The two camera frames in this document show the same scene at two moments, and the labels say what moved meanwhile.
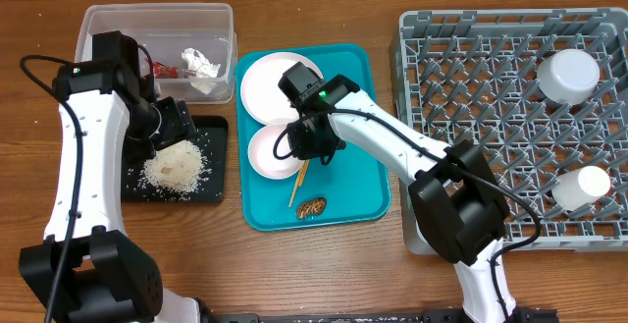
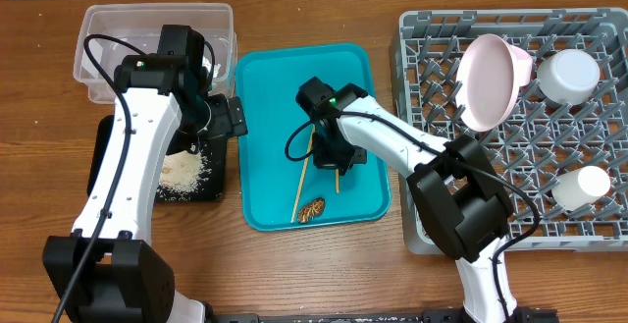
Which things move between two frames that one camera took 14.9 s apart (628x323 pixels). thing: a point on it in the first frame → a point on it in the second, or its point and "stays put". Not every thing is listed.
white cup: x=581 y=188 stays put
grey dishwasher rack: x=544 y=93 stays put
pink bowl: x=261 y=152 → x=490 y=73
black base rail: x=524 y=314 stays put
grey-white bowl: x=568 y=77 stays put
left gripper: x=180 y=122 → x=228 y=120
